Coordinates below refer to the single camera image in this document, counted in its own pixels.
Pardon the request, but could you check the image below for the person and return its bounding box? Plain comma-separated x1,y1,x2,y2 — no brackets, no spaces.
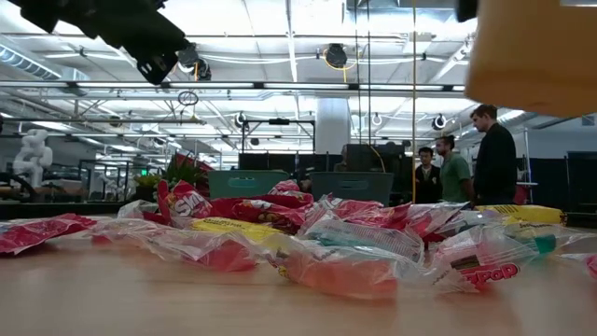
413,146,443,205
468,104,519,206
434,134,475,204

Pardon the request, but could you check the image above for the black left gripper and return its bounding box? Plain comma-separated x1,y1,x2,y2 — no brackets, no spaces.
8,0,191,86

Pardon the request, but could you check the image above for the artificial succulent plant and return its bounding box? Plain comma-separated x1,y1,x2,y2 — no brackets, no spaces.
133,151,214,204

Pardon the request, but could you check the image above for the yellow plastic bin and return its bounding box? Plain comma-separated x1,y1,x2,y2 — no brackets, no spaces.
465,0,597,119

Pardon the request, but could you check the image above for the black partition panel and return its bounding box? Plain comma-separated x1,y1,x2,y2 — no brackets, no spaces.
526,150,597,214
238,152,344,183

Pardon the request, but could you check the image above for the red Ring Pop candy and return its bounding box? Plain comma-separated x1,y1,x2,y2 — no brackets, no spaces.
559,251,597,282
116,199,160,220
426,226,540,294
88,217,164,248
148,231,262,274

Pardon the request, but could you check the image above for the black metal rack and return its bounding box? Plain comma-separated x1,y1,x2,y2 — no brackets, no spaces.
76,158,155,202

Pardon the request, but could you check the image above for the dark blue plastic bin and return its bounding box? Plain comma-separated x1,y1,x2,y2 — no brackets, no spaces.
309,171,396,207

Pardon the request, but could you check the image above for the red background cart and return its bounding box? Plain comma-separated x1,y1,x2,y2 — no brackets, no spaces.
512,184,531,206

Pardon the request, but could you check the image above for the red background object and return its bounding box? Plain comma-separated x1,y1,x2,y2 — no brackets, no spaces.
174,152,215,197

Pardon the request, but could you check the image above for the white building column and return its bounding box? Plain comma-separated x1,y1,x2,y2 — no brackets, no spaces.
315,96,352,155

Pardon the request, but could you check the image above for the green plastic bin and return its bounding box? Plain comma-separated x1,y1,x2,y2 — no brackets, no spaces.
208,169,291,201

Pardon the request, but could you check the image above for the long ceiling light bar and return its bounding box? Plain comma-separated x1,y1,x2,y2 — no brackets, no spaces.
0,79,467,92

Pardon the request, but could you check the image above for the orange Ring Pop candy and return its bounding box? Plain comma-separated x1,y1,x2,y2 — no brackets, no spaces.
272,245,423,301

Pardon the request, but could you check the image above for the black hanging cable ring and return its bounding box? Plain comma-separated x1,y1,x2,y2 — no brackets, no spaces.
176,90,201,107

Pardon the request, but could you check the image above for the red Skittles packet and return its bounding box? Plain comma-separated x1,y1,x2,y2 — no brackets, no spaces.
269,179,302,196
405,203,467,244
156,179,216,220
0,213,97,257
316,195,411,231
212,195,314,235

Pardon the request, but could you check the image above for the black gantry frame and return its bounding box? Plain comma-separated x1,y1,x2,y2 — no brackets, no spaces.
240,118,317,154

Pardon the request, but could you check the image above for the yellow Sour Patch packet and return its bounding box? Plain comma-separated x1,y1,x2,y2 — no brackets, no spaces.
501,222,561,240
475,203,566,226
190,217,285,244

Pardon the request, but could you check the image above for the black hanging cable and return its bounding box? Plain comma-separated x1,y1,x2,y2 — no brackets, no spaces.
366,0,373,147
354,0,363,146

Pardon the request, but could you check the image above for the dark equipment cabinet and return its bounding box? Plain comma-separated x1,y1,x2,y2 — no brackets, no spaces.
342,143,415,204

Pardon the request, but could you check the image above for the teal Ring Pop candy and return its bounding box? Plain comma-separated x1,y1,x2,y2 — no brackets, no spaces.
300,217,425,265
503,223,597,258

